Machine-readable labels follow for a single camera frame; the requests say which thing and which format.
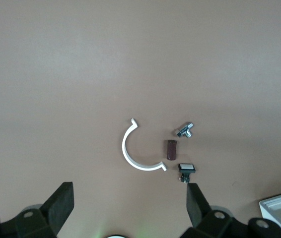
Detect dark brown cylinder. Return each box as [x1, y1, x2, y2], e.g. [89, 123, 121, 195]
[165, 139, 178, 161]

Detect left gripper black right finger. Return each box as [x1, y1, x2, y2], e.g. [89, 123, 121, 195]
[180, 182, 281, 238]

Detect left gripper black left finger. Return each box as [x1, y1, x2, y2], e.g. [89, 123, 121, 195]
[0, 181, 74, 238]

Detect silver metal valve fitting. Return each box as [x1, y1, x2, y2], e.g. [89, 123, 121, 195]
[174, 122, 194, 138]

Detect white square push button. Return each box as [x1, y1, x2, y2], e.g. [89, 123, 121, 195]
[177, 163, 197, 184]

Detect white half-ring pipe clamp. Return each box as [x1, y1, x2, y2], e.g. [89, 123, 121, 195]
[122, 118, 168, 172]

